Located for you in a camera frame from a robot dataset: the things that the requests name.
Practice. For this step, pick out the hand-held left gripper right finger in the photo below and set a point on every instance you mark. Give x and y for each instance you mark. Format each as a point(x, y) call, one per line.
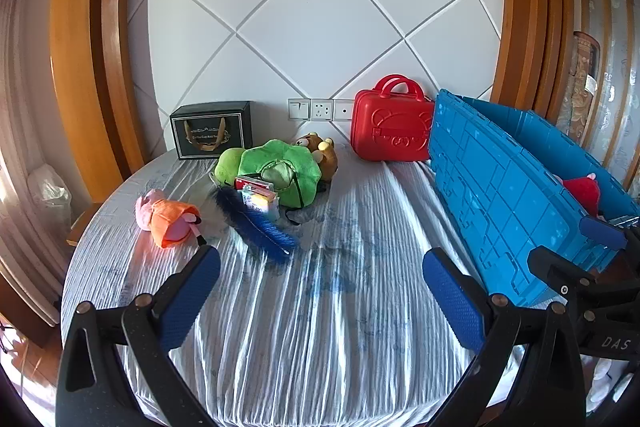
point(450, 297)

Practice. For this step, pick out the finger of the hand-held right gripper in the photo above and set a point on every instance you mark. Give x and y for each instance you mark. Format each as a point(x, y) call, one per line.
point(550, 264)
point(602, 231)

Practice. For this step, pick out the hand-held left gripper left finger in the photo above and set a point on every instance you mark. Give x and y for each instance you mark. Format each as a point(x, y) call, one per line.
point(190, 297)

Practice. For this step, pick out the pink pig plush orange dress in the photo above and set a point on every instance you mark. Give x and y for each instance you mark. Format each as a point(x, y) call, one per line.
point(170, 219)

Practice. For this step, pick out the colourful tissue pack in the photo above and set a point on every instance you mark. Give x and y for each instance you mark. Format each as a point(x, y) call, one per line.
point(260, 202)

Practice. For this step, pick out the blue plastic crate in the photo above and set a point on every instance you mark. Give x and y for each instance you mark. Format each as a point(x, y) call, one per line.
point(480, 167)

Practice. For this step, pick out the red and green medicine box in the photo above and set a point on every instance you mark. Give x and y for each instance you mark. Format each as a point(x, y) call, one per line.
point(245, 183)

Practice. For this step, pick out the green frog plush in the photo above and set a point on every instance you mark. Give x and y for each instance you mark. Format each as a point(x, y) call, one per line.
point(227, 167)

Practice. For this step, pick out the desktop with striped cloth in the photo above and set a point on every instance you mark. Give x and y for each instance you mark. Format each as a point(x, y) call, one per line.
point(325, 307)

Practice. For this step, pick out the pink pig plush red dress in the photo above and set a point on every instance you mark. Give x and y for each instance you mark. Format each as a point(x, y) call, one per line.
point(582, 194)

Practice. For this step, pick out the blue feather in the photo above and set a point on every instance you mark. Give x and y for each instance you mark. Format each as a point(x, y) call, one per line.
point(260, 227)

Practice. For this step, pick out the rolled patterned rug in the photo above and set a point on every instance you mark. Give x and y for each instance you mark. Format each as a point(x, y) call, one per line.
point(582, 77)

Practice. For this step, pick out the black gift box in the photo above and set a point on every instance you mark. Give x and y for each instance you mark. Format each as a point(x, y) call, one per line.
point(210, 132)

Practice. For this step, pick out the clear plastic bag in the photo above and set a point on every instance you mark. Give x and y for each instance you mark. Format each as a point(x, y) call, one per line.
point(50, 197)

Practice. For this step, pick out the green scalloped plush hat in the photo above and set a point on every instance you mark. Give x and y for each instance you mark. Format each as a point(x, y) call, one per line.
point(300, 162)

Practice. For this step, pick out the patterned glass wooden partition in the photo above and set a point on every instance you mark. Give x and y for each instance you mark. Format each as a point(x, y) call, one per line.
point(617, 57)

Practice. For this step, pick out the red toy suitcase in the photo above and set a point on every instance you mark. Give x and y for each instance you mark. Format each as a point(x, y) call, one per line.
point(385, 127)

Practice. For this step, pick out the brown bear plush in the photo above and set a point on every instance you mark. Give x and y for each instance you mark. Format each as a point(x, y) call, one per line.
point(325, 157)

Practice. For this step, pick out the sheer curtain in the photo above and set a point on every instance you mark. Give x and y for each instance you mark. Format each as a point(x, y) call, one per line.
point(25, 107)

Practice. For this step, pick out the white wall socket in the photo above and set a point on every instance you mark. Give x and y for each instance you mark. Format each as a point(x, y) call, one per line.
point(322, 109)
point(344, 110)

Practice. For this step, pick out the white wall switch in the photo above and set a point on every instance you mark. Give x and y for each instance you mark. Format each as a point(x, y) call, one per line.
point(299, 109)

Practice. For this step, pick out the wooden wall frame post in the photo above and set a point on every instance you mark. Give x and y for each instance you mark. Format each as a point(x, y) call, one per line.
point(530, 7)
point(85, 32)

